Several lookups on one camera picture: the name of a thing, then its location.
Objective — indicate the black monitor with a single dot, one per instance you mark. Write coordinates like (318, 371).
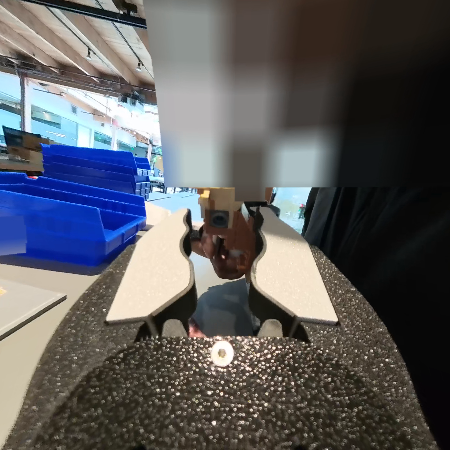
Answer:
(17, 135)

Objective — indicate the cardboard box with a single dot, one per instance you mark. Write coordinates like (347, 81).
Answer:
(24, 151)

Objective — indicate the blue plastic bin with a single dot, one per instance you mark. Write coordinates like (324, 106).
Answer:
(70, 228)

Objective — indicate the grey instruction booklet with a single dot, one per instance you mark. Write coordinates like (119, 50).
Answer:
(24, 306)

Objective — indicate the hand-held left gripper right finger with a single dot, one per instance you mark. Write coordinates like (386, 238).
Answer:
(291, 277)

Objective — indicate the tan and brown brick figure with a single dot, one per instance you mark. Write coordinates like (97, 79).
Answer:
(219, 202)

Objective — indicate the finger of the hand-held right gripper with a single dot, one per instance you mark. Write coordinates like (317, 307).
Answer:
(251, 211)

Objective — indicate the blue compartment bins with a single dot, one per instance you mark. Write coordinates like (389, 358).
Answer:
(143, 175)

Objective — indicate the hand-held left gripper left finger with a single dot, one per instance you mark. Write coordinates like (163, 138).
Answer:
(154, 274)

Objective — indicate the grey desk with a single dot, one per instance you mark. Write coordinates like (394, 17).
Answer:
(21, 369)

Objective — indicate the stack of blue bins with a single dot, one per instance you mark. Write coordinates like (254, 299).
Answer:
(91, 165)

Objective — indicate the black ceiling track rail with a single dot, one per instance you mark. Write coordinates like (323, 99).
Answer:
(88, 10)

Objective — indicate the brown wooden table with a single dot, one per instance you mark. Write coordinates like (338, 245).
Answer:
(14, 165)

